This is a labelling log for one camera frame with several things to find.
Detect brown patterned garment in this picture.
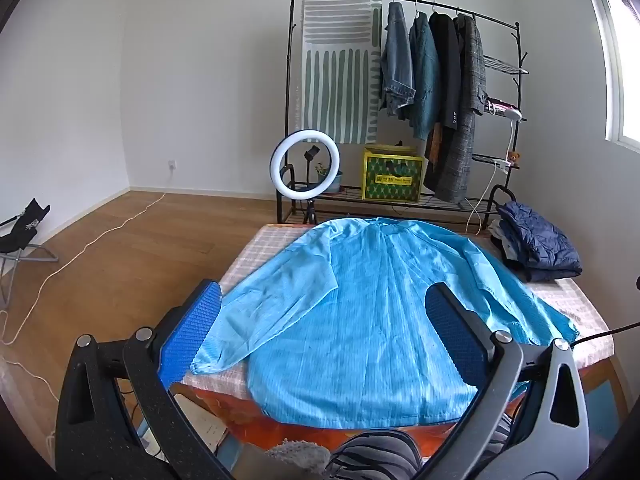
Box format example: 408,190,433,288
425,124,444,167

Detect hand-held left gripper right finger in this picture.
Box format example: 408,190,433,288
424,282,593,480

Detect white floor cable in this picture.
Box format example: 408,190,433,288
0,167,176,403

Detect light blue striped coat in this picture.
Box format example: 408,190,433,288
190,216,580,431

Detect grey fluffy cloth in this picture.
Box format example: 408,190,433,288
265,439,331,480

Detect black folding chair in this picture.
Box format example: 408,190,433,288
0,198,60,309

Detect grey plaid coat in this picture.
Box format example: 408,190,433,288
425,14,490,204

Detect black ring light stand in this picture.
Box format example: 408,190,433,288
300,160,321,225

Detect white handheld appliance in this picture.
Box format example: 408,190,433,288
487,100,523,123

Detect green striped white cloth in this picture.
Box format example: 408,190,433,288
295,0,383,145

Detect blue framed board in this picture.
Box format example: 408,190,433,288
582,355,628,456

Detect white charging cable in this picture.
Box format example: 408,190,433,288
465,120,516,236

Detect black metal clothes rack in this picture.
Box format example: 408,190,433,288
276,0,530,226

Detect black coat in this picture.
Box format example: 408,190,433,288
428,10,463,128

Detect yellow patterned crate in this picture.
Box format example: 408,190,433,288
361,145,430,204

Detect person's striped pants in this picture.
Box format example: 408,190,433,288
325,430,516,480

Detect navy puffer jacket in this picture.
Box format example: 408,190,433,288
497,201,583,281

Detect folded grey white clothes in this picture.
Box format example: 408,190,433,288
489,219,526,263

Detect white ring light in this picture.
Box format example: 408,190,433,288
270,129,342,200

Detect blue denim jacket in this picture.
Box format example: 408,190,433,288
378,1,416,117

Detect teal jacket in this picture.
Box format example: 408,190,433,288
409,11,442,141

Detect window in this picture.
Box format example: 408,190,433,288
585,0,640,153

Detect black cable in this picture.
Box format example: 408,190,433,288
570,324,640,348

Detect small potted plant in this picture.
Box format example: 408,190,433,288
315,161,345,193

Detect white cardboard box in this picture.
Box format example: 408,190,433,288
172,395,228,453

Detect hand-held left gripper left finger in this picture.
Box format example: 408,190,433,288
55,280,236,480

